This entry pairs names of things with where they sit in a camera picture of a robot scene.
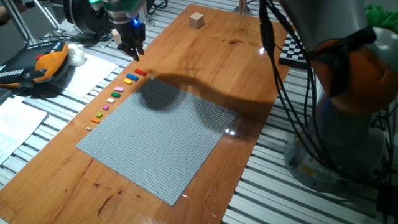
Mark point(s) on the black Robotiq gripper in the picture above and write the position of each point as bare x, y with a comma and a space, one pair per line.
130, 32

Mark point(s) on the red Lego brick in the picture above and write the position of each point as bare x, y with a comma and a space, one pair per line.
140, 72

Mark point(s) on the blue Lego brick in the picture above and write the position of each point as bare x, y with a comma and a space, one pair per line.
132, 77

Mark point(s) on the person forearm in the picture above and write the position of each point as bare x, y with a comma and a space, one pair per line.
3, 15

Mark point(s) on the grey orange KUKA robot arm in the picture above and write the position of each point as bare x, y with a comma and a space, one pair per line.
357, 77

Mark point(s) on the yellow Lego brick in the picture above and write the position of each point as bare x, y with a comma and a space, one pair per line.
127, 81

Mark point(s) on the light pink Lego brick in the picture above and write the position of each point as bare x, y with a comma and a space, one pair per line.
119, 89

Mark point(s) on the white Lego brick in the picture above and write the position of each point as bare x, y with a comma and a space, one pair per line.
110, 100

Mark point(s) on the small magenta Lego brick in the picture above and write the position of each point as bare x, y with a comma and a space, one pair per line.
106, 107

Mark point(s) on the lime green Lego brick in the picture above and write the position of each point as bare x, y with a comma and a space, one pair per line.
99, 115

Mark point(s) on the narrow orange Lego brick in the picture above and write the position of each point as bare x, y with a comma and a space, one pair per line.
95, 120

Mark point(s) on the grey Lego baseplate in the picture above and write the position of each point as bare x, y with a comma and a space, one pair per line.
155, 140

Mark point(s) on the small wooden block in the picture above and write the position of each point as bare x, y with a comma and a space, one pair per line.
116, 36

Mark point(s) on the white paper sheet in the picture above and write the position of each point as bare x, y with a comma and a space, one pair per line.
15, 124
84, 74

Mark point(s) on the light wooden cube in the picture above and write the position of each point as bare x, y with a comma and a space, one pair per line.
196, 20

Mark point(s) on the glossy wooden board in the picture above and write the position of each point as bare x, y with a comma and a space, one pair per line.
202, 62

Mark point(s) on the grey metal tripod leg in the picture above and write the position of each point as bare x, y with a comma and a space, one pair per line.
49, 17
18, 21

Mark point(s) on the orange black teach pendant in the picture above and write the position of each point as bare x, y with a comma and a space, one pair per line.
43, 62

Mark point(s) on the black computer keyboard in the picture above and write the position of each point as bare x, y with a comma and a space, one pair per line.
3, 94

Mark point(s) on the black white checkerboard card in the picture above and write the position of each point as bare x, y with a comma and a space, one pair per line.
292, 53

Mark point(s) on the green cloth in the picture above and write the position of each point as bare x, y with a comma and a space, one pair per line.
382, 18

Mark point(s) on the green wrist adapter mount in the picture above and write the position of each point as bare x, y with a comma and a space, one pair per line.
124, 6

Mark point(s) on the tan frame post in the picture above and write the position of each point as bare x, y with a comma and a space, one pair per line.
242, 7

